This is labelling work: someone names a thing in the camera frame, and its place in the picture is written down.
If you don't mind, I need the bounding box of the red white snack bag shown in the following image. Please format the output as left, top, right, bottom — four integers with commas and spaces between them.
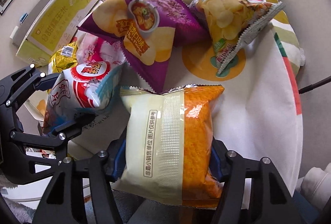
43, 61, 124, 134

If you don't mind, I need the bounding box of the green cardboard box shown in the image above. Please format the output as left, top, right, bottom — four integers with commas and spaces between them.
16, 0, 98, 66

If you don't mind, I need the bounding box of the pink white snack bag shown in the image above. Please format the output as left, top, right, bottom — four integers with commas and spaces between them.
76, 33, 126, 65

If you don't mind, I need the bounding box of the orange cream cheese snack bag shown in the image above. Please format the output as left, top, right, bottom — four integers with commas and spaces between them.
113, 85, 224, 208

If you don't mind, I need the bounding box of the purple potato chip bag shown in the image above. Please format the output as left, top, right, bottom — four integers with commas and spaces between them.
79, 0, 209, 93

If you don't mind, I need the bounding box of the grey patterned potato chip bag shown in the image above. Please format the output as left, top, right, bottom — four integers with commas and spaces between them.
189, 0, 284, 74

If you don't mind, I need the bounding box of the grey bed headboard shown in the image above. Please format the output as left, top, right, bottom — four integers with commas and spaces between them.
12, 0, 51, 48

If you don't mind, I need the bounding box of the yellow snack bag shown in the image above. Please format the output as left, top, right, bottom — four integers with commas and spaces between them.
48, 42, 78, 74

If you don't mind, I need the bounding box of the blue white small object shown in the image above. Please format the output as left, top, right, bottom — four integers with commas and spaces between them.
19, 12, 29, 24

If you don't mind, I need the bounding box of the white fruit print cloth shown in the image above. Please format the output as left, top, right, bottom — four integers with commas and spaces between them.
23, 0, 304, 209

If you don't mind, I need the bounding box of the floral striped quilt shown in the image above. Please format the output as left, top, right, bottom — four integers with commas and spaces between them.
251, 0, 305, 76

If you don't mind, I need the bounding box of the white wall switch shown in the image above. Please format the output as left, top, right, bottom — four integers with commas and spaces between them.
10, 26, 19, 39

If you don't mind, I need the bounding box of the black cable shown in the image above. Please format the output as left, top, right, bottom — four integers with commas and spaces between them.
297, 75, 331, 95

